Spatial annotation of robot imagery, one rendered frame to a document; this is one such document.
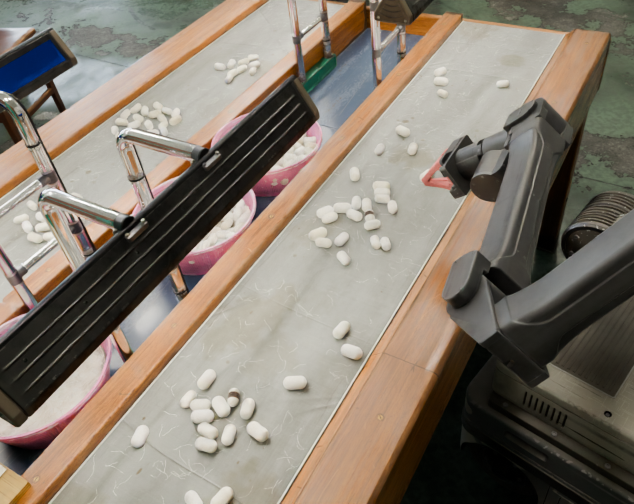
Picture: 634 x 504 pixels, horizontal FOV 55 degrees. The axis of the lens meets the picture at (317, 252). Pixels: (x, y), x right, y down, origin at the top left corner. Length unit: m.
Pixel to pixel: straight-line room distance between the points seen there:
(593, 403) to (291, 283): 0.64
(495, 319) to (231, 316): 0.61
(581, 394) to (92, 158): 1.24
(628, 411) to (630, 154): 1.62
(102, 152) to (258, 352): 0.78
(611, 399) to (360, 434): 0.60
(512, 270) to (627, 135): 2.23
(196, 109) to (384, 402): 1.03
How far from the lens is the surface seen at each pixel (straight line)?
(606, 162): 2.74
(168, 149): 0.87
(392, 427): 0.93
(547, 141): 0.92
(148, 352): 1.08
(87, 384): 1.13
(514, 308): 0.62
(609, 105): 3.11
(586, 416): 1.34
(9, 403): 0.70
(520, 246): 0.76
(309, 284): 1.14
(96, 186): 1.53
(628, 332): 1.48
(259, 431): 0.95
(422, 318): 1.04
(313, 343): 1.05
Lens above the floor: 1.57
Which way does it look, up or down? 44 degrees down
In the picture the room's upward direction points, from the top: 8 degrees counter-clockwise
